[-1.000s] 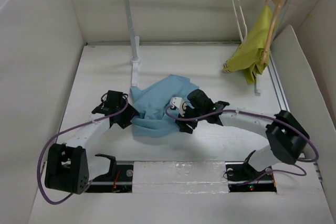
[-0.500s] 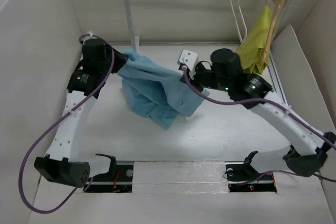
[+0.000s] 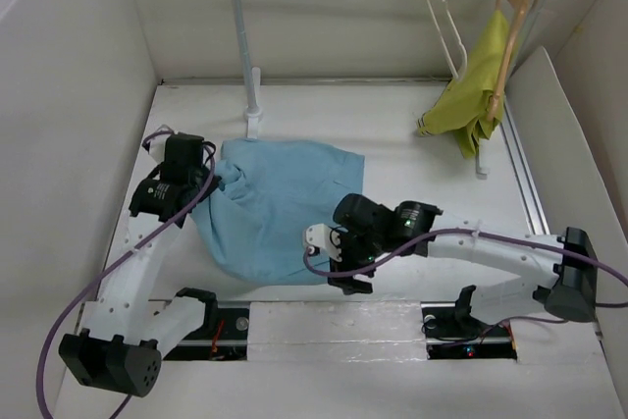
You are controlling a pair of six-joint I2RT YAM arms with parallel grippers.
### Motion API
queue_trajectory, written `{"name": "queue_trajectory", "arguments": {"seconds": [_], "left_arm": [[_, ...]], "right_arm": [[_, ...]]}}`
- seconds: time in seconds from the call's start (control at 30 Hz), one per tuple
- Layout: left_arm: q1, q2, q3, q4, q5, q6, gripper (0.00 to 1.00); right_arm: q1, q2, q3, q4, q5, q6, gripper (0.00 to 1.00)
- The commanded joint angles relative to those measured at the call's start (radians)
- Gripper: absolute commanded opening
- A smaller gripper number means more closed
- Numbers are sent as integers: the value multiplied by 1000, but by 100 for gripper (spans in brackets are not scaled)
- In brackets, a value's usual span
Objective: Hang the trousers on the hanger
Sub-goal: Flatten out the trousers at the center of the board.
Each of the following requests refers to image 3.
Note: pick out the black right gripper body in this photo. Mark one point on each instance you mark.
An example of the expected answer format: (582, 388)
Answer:
(358, 252)

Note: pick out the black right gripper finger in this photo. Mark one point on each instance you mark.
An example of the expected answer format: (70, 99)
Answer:
(350, 288)
(363, 287)

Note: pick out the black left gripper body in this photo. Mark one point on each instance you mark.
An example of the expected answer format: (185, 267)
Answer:
(202, 177)

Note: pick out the light blue trousers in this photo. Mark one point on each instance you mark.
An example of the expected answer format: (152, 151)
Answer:
(269, 193)

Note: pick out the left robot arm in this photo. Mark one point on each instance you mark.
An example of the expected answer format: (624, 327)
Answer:
(121, 346)

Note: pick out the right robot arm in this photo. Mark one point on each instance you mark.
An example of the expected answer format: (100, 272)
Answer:
(551, 273)

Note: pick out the white plastic hanger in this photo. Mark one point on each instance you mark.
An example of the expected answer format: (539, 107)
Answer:
(449, 37)

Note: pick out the wooden hanger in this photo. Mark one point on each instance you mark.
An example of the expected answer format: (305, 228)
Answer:
(520, 9)

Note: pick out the yellow-green garment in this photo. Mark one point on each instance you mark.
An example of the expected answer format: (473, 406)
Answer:
(463, 107)

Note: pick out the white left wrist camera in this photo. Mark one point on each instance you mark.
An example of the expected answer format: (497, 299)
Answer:
(154, 143)

